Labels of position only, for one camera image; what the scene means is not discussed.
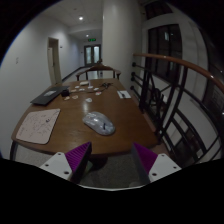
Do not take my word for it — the dark framed window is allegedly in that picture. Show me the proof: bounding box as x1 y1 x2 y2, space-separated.
146 23 184 80

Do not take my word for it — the white notepad with pen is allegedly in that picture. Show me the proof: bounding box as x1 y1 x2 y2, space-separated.
116 89 132 100

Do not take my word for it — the glazed double door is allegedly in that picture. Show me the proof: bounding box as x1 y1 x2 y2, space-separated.
83 43 102 66

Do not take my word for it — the wooden armchair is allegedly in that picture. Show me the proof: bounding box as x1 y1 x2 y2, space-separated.
75 63 122 82

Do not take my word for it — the black railing with wooden handrail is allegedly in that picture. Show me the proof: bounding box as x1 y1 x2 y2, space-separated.
130 52 224 165

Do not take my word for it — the light side door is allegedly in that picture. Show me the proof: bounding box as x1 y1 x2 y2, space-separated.
47 37 63 86

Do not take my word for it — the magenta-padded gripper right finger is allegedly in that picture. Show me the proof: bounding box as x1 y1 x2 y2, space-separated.
130 142 183 186

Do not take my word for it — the white marbled mouse pad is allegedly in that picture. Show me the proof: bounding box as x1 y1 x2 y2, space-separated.
15 108 62 145

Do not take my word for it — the black cable bundle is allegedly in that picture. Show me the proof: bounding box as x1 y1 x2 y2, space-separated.
99 81 113 91

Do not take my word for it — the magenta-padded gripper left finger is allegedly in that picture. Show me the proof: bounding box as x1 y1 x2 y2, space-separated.
39 141 93 185

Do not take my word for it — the black closed laptop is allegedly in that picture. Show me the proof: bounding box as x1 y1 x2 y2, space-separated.
30 85 70 107

